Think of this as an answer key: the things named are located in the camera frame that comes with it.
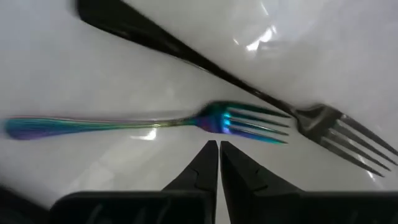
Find black metal fork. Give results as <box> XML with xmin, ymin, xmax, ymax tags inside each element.
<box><xmin>76</xmin><ymin>0</ymin><xmax>398</xmax><ymax>178</ymax></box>

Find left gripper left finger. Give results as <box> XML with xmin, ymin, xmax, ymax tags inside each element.
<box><xmin>49</xmin><ymin>139</ymin><xmax>220</xmax><ymax>224</ymax></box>

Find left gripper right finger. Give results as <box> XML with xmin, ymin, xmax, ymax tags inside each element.
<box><xmin>220</xmin><ymin>141</ymin><xmax>398</xmax><ymax>224</ymax></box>

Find white table mat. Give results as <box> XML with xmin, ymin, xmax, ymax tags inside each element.
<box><xmin>0</xmin><ymin>0</ymin><xmax>398</xmax><ymax>224</ymax></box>

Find iridescent rainbow fork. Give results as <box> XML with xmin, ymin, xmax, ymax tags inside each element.
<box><xmin>3</xmin><ymin>100</ymin><xmax>292</xmax><ymax>146</ymax></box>

